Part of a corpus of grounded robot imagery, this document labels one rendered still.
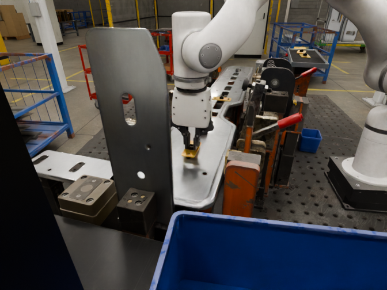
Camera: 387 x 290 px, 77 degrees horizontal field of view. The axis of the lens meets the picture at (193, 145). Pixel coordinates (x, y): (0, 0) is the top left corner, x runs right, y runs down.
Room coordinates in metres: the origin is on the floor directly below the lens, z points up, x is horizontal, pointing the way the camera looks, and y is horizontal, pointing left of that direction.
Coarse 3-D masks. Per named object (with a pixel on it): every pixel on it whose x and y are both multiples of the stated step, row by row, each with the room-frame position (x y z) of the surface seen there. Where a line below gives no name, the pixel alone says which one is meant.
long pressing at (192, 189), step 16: (224, 80) 1.35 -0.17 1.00; (240, 80) 1.35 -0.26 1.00; (240, 96) 1.07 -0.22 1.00; (224, 112) 0.87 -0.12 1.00; (176, 128) 0.74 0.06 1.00; (192, 128) 0.74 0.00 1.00; (224, 128) 0.74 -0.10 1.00; (176, 144) 0.63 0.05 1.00; (208, 144) 0.63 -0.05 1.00; (224, 144) 0.63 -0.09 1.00; (176, 160) 0.55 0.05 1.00; (192, 160) 0.55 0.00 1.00; (208, 160) 0.55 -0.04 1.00; (224, 160) 0.54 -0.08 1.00; (144, 176) 0.47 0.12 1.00; (176, 176) 0.47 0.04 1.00; (192, 176) 0.47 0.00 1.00; (208, 176) 0.47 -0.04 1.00; (176, 192) 0.42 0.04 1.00; (192, 192) 0.42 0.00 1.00; (208, 192) 0.42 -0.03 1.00; (192, 208) 0.37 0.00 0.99
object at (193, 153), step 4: (192, 144) 0.59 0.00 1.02; (200, 144) 0.61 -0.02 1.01; (184, 148) 0.58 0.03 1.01; (188, 148) 0.58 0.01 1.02; (192, 148) 0.58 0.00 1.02; (184, 152) 0.56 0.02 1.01; (188, 152) 0.56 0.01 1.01; (192, 152) 0.56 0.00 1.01; (196, 152) 0.57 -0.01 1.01; (184, 156) 0.55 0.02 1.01; (188, 156) 0.55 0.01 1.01; (192, 156) 0.55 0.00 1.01
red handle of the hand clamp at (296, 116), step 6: (294, 114) 0.52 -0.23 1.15; (300, 114) 0.51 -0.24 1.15; (282, 120) 0.52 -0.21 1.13; (288, 120) 0.51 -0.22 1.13; (294, 120) 0.51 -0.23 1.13; (300, 120) 0.51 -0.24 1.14; (270, 126) 0.53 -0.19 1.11; (276, 126) 0.52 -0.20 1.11; (282, 126) 0.51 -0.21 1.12; (288, 126) 0.51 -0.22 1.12; (258, 132) 0.53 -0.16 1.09; (264, 132) 0.53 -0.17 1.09; (252, 138) 0.54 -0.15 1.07
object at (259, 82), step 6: (246, 78) 0.55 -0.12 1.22; (246, 84) 0.54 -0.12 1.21; (252, 84) 0.54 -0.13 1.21; (258, 84) 0.53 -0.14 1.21; (264, 84) 0.53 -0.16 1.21; (258, 90) 0.53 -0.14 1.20; (264, 90) 0.53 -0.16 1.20; (270, 90) 0.53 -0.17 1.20; (252, 96) 0.53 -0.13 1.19; (258, 96) 0.53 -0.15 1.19; (258, 102) 0.53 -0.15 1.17; (258, 108) 0.53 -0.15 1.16; (246, 114) 0.53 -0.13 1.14; (246, 120) 0.53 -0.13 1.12; (240, 138) 0.53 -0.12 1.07
